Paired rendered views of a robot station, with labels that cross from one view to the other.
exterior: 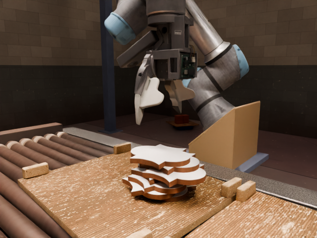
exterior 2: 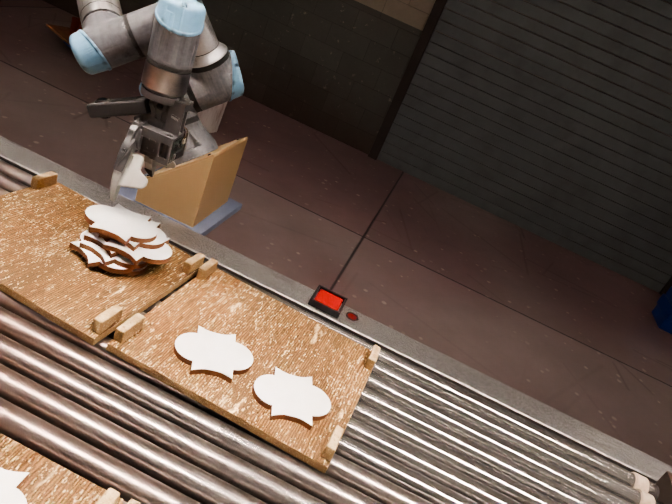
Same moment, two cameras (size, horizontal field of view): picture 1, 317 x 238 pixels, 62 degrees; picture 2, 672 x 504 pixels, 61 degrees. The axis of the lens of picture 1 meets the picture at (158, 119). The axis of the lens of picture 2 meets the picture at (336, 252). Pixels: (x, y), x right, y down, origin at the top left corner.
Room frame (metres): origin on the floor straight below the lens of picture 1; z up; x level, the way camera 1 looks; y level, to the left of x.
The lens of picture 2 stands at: (-0.45, 0.24, 1.61)
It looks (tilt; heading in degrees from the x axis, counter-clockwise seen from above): 26 degrees down; 323
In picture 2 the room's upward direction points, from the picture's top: 24 degrees clockwise
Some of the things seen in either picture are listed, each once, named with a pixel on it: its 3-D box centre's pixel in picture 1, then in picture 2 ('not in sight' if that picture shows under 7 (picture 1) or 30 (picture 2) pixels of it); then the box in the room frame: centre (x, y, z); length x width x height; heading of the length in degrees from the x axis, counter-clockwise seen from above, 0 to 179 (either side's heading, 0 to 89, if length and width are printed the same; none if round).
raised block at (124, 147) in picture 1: (122, 148); (44, 180); (0.80, 0.12, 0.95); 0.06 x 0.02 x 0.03; 134
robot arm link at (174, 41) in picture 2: not in sight; (176, 32); (0.54, -0.01, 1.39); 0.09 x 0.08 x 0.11; 169
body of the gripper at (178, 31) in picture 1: (169, 50); (159, 124); (0.53, -0.02, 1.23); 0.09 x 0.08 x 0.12; 54
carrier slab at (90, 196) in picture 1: (126, 186); (70, 249); (0.57, 0.07, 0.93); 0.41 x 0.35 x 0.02; 44
